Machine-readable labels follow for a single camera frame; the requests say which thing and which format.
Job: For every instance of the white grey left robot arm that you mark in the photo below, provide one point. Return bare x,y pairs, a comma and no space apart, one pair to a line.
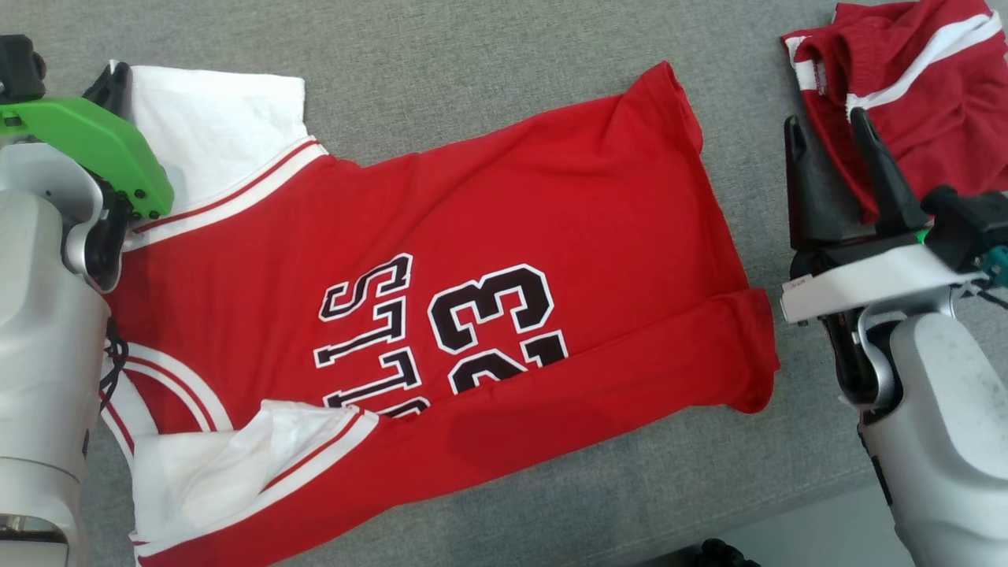
39,354

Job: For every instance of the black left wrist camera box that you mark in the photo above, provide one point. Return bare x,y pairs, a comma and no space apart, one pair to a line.
17,67

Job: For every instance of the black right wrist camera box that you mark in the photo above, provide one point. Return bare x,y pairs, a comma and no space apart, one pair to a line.
969,224

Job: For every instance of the red jersey with white sleeves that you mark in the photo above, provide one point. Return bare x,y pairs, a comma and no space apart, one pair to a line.
551,197

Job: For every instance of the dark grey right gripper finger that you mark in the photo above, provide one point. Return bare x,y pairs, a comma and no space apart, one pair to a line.
890,189
811,205

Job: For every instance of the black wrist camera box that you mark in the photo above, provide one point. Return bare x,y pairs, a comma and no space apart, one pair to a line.
17,67
969,224

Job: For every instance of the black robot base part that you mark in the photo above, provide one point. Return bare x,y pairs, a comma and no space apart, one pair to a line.
717,555

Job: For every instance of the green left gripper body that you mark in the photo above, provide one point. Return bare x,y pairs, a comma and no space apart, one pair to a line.
102,142

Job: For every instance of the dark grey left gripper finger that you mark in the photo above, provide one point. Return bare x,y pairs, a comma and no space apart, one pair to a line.
114,88

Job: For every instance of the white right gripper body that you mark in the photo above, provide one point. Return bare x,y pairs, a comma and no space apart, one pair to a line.
866,279

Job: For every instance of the red shorts with white stripe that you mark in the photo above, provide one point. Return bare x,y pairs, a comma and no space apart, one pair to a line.
945,102

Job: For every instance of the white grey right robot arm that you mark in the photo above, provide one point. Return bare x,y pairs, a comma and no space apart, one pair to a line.
945,441

